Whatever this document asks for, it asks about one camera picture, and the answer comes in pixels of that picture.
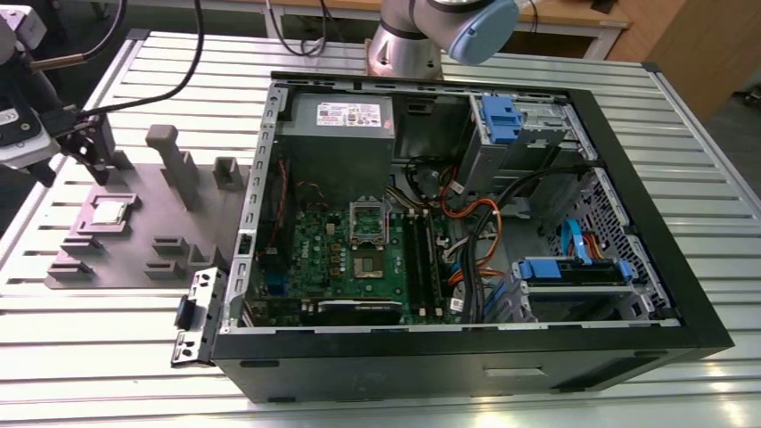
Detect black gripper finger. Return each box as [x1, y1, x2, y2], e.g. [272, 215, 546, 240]
[27, 153, 61, 188]
[62, 111, 116, 187]

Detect silver CPU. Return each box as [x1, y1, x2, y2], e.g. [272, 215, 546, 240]
[87, 198, 131, 225]

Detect CPU socket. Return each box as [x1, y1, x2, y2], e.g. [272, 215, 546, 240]
[351, 252, 392, 281]

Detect grey parts rack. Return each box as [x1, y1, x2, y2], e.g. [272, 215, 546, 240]
[45, 124, 255, 292]

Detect grey power supply unit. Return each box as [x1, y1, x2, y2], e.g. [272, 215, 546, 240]
[278, 91, 399, 204]

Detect green motherboard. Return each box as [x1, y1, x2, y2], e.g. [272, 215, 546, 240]
[247, 177, 466, 326]

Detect metal socket cover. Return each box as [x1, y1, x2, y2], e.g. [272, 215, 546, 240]
[348, 198, 394, 249]

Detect black graphics card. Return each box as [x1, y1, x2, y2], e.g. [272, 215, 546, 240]
[300, 297, 403, 326]

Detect RAM slot with white clips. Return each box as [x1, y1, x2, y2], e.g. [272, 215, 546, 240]
[411, 210, 431, 317]

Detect blue drive bay latch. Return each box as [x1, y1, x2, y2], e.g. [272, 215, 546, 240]
[482, 95, 524, 144]

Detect black PC case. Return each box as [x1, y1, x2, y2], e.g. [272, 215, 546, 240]
[211, 69, 736, 405]

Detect hard disk in blue carrier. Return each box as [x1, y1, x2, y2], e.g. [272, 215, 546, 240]
[514, 258, 635, 286]

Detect metal disk bay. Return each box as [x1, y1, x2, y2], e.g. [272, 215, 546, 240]
[511, 256, 679, 322]

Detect wooden desk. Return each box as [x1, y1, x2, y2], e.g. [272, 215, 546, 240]
[260, 0, 632, 62]

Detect brown wooden cabinet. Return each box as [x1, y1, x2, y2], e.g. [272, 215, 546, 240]
[606, 0, 761, 122]

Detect black chair base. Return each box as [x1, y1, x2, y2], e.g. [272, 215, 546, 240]
[732, 78, 761, 108]

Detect black cable with brass plug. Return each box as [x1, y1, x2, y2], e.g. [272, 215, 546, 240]
[29, 0, 130, 71]

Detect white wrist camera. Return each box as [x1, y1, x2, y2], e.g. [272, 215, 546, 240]
[0, 101, 57, 171]

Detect black camera cable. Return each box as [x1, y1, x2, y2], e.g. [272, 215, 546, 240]
[39, 0, 208, 135]

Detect red black twisted wire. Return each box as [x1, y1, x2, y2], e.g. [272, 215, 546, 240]
[267, 160, 292, 256]

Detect multicoloured fan wire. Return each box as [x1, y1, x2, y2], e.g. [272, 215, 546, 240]
[295, 179, 330, 210]

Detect black hanging cable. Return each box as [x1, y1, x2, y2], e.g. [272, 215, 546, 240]
[267, 0, 330, 57]

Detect yellow black power wires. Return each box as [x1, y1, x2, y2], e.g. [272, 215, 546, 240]
[384, 185, 431, 214]

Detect white wire bundle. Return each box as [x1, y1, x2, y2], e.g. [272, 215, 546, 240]
[443, 235, 471, 262]

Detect orange wire bundle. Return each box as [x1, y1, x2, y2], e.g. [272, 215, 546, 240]
[440, 198, 506, 286]

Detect thick black cable bundle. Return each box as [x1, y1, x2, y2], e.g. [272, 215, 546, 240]
[460, 164, 596, 325]

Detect blue flat data cable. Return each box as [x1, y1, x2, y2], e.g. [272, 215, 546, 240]
[562, 218, 596, 267]

